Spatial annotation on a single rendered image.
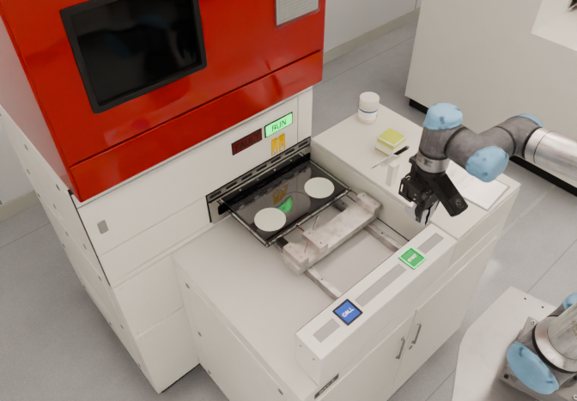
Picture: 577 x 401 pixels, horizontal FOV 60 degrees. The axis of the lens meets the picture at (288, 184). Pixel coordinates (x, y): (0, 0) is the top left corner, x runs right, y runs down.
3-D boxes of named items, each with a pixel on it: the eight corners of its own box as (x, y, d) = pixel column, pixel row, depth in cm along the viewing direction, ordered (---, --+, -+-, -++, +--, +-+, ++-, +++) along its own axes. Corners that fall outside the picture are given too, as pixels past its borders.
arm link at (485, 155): (526, 142, 102) (483, 116, 109) (490, 161, 98) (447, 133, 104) (513, 172, 108) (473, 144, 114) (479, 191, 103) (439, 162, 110)
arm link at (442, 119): (448, 127, 103) (418, 107, 108) (438, 167, 111) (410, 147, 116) (475, 114, 106) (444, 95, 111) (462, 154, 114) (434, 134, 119)
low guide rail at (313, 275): (241, 216, 172) (240, 210, 170) (245, 214, 173) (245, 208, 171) (347, 312, 145) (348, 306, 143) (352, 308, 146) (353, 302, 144)
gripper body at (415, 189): (416, 182, 131) (424, 146, 123) (443, 200, 126) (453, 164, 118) (397, 196, 127) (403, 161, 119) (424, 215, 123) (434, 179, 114)
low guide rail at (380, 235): (300, 180, 185) (300, 174, 183) (304, 178, 186) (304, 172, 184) (407, 262, 158) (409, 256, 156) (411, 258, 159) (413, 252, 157)
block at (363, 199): (355, 202, 168) (356, 195, 166) (362, 197, 170) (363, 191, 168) (373, 215, 164) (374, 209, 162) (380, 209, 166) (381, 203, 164)
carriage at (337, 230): (281, 260, 155) (281, 254, 153) (361, 203, 172) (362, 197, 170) (298, 276, 151) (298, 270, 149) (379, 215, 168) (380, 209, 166)
